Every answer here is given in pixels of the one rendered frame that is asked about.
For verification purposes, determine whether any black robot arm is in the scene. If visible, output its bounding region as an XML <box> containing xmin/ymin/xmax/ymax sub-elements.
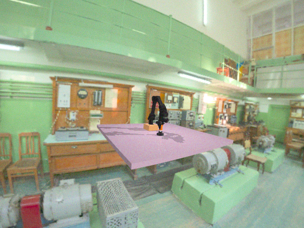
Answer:
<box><xmin>148</xmin><ymin>96</ymin><xmax>169</xmax><ymax>125</ymax></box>

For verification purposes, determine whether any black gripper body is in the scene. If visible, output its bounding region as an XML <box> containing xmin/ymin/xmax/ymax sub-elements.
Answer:
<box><xmin>156</xmin><ymin>116</ymin><xmax>164</xmax><ymax>124</ymax></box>

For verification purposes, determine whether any grey round pedestal with silver shaft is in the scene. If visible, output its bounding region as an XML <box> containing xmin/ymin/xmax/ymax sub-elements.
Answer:
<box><xmin>157</xmin><ymin>130</ymin><xmax>164</xmax><ymax>136</ymax></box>

